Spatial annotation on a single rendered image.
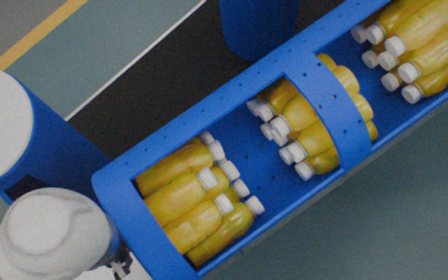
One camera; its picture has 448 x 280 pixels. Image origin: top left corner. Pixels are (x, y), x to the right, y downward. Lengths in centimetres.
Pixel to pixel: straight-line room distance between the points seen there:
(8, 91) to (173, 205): 49
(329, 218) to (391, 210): 24
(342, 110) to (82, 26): 171
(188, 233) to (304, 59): 39
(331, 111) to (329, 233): 124
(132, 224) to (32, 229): 35
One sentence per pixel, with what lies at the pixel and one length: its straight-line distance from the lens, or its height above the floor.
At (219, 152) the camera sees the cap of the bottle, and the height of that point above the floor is 111.
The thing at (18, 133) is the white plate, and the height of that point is 104.
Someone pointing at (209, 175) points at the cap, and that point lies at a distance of 103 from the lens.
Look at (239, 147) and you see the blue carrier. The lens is 124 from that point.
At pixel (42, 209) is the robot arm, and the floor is 157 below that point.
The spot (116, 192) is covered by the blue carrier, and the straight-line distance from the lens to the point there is 99.
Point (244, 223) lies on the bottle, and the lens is 111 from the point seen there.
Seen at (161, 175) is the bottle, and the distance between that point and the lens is 107.
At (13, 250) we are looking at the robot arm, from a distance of 65.
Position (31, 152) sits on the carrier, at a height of 101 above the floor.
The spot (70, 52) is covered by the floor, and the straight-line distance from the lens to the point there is 250.
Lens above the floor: 217
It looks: 75 degrees down
